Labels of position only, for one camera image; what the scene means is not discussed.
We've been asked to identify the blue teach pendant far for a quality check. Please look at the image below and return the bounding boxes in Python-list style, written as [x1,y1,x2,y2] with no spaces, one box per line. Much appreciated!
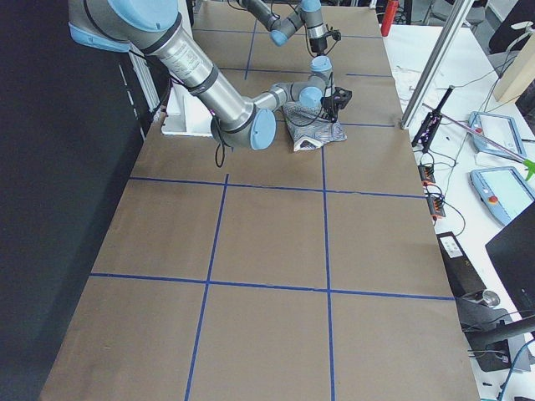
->
[469,111,527,157]

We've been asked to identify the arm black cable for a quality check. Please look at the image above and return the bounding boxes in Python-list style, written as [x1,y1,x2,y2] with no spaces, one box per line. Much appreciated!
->
[214,70,335,169]

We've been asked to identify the black monitor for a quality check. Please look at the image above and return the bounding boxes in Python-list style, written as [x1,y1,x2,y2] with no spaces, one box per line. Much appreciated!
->
[486,203,535,310]

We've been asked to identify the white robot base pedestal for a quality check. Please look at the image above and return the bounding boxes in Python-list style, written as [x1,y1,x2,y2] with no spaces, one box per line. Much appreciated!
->
[161,83,211,137]

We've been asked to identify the black spare gripper tool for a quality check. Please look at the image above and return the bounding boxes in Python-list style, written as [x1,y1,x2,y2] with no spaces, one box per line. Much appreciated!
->
[411,85,455,154]

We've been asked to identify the red cylinder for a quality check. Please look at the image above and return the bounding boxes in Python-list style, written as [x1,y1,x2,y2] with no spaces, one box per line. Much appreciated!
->
[380,0,399,38]

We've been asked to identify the aluminium frame post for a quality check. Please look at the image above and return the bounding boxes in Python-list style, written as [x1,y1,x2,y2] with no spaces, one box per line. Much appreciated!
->
[400,0,473,129]

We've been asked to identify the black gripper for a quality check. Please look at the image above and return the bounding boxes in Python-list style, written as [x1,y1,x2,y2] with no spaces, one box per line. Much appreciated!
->
[308,36,328,55]
[322,94,339,124]

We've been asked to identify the blue teach pendant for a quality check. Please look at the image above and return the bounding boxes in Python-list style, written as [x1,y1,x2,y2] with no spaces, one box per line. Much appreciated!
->
[470,166,534,226]
[469,111,527,157]

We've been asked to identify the black power box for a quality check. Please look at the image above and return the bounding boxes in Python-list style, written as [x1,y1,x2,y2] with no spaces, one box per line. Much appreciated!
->
[436,231,486,297]

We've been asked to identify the metal rod green tip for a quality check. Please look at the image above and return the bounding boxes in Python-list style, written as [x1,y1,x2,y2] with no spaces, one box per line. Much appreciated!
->
[439,112,535,180]

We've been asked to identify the blue teach pendant near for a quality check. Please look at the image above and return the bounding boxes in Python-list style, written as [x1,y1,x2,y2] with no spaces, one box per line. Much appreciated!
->
[470,166,534,226]

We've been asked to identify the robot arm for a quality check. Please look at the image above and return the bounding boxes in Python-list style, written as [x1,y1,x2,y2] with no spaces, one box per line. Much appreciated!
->
[237,0,329,55]
[69,1,351,150]

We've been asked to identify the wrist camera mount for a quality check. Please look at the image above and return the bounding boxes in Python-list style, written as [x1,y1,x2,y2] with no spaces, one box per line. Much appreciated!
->
[333,87,353,109]
[325,28,342,42]

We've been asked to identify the striped polo shirt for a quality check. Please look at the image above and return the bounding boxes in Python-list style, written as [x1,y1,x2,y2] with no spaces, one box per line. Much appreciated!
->
[283,102,347,152]

